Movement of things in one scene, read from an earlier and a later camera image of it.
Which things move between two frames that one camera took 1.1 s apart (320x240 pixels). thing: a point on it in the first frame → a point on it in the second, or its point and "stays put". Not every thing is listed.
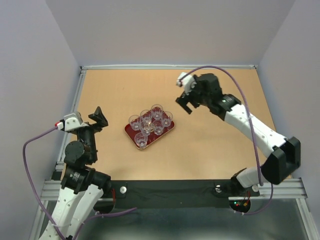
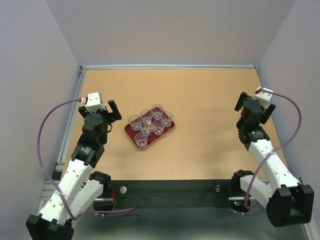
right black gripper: (185, 98) → (243, 97)
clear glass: (146, 116) stays put
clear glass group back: (141, 139) stays put
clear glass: (158, 125) stays put
